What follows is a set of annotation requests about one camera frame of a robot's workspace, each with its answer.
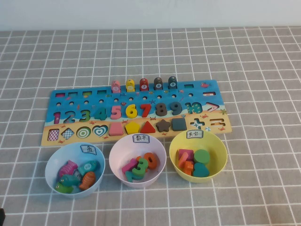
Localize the pink number five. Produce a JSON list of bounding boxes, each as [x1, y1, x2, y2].
[[110, 105, 125, 120]]

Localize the blue wooden puzzle board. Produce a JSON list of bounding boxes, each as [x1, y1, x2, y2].
[[40, 79, 232, 148]]

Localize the light pink bowl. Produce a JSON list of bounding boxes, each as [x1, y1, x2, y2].
[[109, 134, 167, 188]]

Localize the orange stick piece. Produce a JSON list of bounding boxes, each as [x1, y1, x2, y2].
[[177, 152, 189, 168]]

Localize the orange plus sign piece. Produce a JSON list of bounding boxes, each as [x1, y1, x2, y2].
[[183, 160, 195, 176]]

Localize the teal number piece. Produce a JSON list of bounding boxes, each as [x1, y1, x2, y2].
[[124, 170, 144, 183]]

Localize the yellow bowl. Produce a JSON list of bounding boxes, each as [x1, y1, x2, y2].
[[168, 130, 228, 184]]

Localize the light blue bowl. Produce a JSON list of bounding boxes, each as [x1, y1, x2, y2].
[[44, 142, 106, 200]]

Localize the red number seven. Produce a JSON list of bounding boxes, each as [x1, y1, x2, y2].
[[140, 103, 152, 118]]

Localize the brown number eight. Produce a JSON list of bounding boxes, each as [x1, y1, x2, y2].
[[155, 103, 168, 117]]

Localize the red triangle block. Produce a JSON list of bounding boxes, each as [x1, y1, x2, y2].
[[140, 121, 156, 134]]

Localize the brown star block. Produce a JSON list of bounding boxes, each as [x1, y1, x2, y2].
[[156, 119, 172, 132]]

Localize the yellow number six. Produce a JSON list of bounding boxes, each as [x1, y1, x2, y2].
[[125, 104, 138, 119]]

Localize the yellow pentagon block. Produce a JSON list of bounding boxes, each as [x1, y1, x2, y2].
[[124, 121, 141, 135]]

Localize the white paper label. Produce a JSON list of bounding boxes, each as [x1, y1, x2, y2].
[[132, 133, 151, 144], [79, 144, 98, 156], [185, 130, 204, 139]]

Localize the red fish peg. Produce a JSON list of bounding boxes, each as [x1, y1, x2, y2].
[[139, 78, 149, 92]]

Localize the brown fish peg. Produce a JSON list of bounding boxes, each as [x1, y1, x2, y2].
[[153, 77, 163, 91]]

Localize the dark grey number nine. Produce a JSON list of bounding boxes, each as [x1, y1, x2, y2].
[[170, 101, 183, 116]]

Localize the dark grey square block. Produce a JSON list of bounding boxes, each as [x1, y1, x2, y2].
[[171, 117, 188, 132]]

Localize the dark grey fish peg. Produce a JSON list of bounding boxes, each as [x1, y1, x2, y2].
[[167, 76, 177, 90]]

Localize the pink trapezoid block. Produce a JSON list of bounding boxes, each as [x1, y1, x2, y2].
[[108, 122, 124, 137]]

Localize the pink fish peg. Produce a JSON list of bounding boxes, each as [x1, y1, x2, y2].
[[111, 80, 121, 94]]

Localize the green number three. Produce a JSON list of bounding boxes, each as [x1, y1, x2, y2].
[[131, 157, 149, 177]]

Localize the pink rectangle block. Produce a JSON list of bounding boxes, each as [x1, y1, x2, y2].
[[178, 148, 194, 163]]

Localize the magenta number one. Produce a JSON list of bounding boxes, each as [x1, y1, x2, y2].
[[121, 158, 138, 173]]

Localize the green round block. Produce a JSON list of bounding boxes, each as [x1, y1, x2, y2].
[[193, 149, 211, 166]]

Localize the teal heart block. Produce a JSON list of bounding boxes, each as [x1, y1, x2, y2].
[[192, 162, 210, 178]]

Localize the magenta wooden fish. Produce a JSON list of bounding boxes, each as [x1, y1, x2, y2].
[[58, 160, 79, 178]]

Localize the dark teal wooden fish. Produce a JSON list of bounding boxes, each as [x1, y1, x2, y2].
[[59, 174, 82, 187]]

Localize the green wooden fish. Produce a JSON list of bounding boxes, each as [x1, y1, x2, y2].
[[55, 182, 73, 194]]

